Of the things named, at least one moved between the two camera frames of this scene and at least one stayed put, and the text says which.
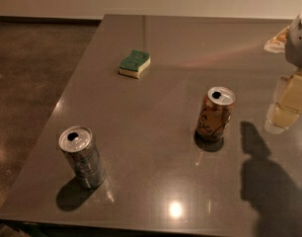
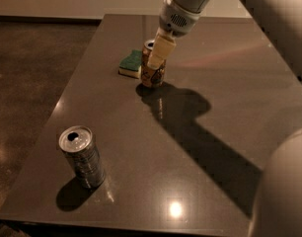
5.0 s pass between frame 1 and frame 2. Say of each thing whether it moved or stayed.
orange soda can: moved
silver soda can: stayed
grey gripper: moved
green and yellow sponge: stayed
